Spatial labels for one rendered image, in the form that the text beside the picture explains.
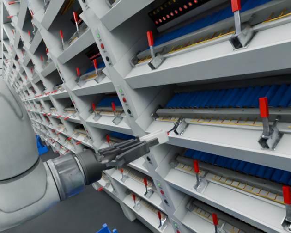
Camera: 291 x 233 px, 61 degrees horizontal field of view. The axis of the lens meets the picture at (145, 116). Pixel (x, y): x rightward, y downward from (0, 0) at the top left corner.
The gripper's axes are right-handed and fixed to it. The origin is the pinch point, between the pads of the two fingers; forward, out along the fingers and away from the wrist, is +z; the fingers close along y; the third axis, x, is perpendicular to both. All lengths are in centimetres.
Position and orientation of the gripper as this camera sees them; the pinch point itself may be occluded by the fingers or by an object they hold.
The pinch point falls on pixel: (154, 139)
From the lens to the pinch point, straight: 65.1
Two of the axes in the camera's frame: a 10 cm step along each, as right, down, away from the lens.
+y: 5.0, 0.4, -8.7
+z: 8.3, -3.0, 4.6
